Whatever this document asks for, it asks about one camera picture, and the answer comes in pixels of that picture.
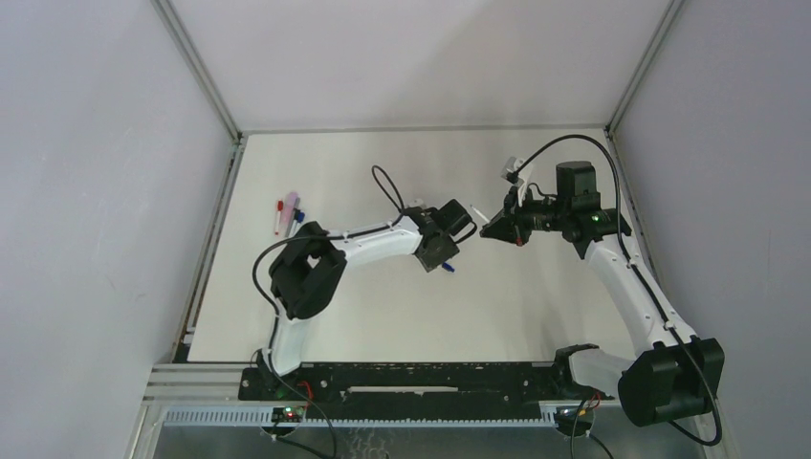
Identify white pen blue end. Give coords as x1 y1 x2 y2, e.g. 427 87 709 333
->
289 211 305 239

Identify pink highlighter pen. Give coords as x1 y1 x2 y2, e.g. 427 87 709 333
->
280 191 298 227

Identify white pen red end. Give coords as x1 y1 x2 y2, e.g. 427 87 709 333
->
274 206 284 236

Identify grey pen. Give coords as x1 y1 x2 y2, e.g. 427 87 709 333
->
284 196 300 238

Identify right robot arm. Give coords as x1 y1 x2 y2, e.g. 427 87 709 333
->
480 157 725 426

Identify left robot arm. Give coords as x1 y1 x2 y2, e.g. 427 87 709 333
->
252 199 477 377

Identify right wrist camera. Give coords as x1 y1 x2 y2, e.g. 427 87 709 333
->
501 157 534 207

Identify left camera cable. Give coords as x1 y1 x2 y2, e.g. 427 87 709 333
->
251 164 479 459

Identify camera cable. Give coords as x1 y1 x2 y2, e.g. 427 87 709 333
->
514 134 724 448
251 164 479 459

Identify right camera cable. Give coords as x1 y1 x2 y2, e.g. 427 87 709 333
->
514 134 724 448

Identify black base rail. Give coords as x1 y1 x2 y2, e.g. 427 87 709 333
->
238 361 598 423

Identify aluminium frame rails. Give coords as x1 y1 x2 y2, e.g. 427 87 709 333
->
129 361 724 459

